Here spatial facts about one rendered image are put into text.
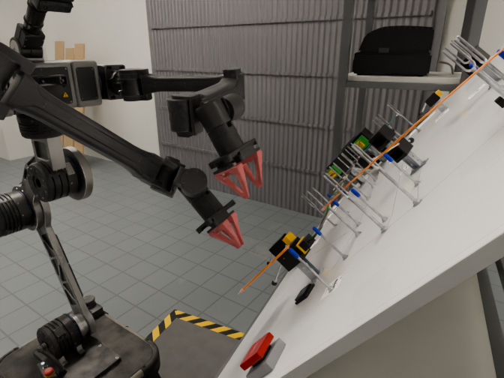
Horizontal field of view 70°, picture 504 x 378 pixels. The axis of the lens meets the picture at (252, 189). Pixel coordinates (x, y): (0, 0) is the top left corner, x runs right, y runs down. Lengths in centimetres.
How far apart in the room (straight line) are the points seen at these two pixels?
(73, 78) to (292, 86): 244
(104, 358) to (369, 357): 123
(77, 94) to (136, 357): 118
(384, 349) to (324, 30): 274
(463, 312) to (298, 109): 255
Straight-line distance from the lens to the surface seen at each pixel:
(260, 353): 60
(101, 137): 77
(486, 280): 155
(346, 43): 161
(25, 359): 210
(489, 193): 48
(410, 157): 86
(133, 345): 197
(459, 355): 119
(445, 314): 132
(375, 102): 324
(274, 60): 361
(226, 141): 72
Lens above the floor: 155
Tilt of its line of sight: 21 degrees down
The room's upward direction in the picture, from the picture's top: straight up
